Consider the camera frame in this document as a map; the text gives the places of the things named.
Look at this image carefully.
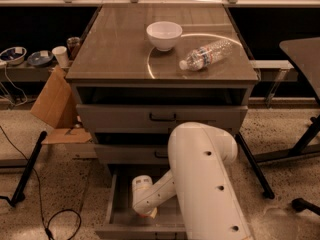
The grey drawer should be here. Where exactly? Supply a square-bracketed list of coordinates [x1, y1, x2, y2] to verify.
[94, 145, 168, 164]
[76, 104, 248, 133]
[96, 164, 187, 240]

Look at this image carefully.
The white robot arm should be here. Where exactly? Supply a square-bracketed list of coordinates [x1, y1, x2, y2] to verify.
[132, 122, 254, 240]

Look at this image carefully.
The black caster foot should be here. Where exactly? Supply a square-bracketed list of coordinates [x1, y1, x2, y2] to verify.
[291, 198, 320, 216]

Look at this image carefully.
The bottom grey drawer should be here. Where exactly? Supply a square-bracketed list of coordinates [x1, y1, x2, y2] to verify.
[96, 164, 187, 240]

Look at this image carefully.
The white bowl with items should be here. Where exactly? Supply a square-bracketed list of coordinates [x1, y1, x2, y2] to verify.
[0, 46, 27, 66]

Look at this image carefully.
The grey drawer cabinet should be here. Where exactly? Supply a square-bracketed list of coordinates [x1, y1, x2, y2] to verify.
[65, 3, 260, 182]

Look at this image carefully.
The middle grey drawer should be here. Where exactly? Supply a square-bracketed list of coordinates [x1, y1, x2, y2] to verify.
[94, 145, 168, 164]

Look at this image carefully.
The black floor cable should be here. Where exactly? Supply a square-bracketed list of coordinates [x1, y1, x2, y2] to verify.
[0, 124, 83, 240]

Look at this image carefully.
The black stand leg left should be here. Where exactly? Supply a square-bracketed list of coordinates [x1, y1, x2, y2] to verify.
[0, 131, 47, 207]

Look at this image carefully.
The black stand leg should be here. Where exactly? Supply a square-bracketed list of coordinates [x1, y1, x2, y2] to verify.
[0, 131, 47, 207]
[235, 133, 275, 199]

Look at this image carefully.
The top grey drawer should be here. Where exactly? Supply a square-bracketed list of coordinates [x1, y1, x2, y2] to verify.
[76, 104, 248, 133]

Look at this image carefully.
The white paper cup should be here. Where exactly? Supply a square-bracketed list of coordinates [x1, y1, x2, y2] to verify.
[52, 46, 69, 68]

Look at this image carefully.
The brown cardboard box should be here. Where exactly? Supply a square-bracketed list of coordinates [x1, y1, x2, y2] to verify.
[31, 66, 91, 145]

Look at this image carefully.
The blue bowl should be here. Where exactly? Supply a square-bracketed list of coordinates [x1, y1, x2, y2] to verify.
[27, 50, 53, 67]

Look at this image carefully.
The glass jar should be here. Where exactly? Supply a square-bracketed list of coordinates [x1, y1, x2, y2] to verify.
[67, 37, 81, 60]

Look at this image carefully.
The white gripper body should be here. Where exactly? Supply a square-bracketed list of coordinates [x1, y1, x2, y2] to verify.
[132, 175, 153, 197]

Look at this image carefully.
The clear plastic water bottle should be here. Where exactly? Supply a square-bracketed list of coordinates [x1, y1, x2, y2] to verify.
[179, 39, 233, 71]

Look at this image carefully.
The black stand leg right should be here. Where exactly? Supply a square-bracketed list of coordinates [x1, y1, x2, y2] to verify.
[235, 133, 275, 199]

